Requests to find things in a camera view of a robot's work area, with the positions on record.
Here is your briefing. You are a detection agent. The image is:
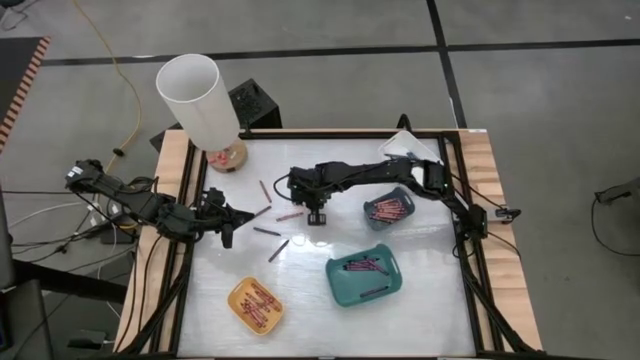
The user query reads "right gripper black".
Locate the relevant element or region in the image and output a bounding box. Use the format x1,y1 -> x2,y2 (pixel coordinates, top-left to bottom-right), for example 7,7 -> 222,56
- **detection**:
288,164 -> 335,227

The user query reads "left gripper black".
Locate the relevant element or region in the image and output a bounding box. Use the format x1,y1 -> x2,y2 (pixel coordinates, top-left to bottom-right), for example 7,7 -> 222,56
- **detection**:
168,187 -> 256,250

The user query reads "yellow plastic bin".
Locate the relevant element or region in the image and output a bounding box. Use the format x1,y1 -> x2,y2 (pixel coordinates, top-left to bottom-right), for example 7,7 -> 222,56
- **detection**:
227,276 -> 286,337

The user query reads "small teal plastic bin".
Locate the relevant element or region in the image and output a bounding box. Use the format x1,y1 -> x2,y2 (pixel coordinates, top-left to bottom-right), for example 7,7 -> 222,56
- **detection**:
363,185 -> 417,233

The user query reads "large teal plastic bin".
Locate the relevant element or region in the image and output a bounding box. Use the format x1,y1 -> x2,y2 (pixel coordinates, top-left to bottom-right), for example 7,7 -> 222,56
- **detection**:
325,243 -> 404,308

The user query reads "dark floor box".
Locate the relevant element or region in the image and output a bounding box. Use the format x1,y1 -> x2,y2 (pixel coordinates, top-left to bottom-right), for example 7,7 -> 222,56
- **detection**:
149,122 -> 184,154

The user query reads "white plastic bin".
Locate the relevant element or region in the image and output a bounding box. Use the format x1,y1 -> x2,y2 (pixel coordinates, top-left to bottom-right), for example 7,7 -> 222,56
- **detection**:
377,129 -> 444,167

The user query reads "black power adapter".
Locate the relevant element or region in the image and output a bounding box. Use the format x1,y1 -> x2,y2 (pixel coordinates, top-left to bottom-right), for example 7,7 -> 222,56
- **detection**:
98,223 -> 140,246

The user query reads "black perforated box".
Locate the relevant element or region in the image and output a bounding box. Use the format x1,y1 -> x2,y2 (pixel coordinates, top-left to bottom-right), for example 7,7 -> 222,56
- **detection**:
227,78 -> 284,132

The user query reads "white cylindrical lamp shade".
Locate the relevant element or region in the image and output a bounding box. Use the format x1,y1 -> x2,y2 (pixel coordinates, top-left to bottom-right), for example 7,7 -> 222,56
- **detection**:
155,53 -> 249,175

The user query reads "black floor beam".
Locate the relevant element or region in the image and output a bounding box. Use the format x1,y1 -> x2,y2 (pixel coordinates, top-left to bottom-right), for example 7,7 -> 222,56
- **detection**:
12,259 -> 129,305

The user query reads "black power brick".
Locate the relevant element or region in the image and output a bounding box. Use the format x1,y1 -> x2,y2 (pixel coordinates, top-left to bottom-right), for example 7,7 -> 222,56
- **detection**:
67,329 -> 109,351

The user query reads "small grey connector box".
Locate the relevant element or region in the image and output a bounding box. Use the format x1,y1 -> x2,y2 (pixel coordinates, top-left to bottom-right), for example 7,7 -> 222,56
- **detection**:
492,205 -> 522,223

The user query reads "black mat with striped edge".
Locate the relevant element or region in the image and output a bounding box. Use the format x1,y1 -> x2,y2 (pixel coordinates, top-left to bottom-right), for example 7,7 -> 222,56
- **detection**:
0,35 -> 52,154

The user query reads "grey floor device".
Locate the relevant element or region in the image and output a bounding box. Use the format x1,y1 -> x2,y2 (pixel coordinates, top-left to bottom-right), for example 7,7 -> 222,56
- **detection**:
593,174 -> 640,205

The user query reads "black metal table frame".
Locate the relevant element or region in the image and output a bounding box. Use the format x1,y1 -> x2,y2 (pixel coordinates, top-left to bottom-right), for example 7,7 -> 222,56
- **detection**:
113,127 -> 544,360

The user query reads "yellow cable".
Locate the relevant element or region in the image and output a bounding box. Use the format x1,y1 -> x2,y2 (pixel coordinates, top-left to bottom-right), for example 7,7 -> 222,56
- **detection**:
69,0 -> 144,174

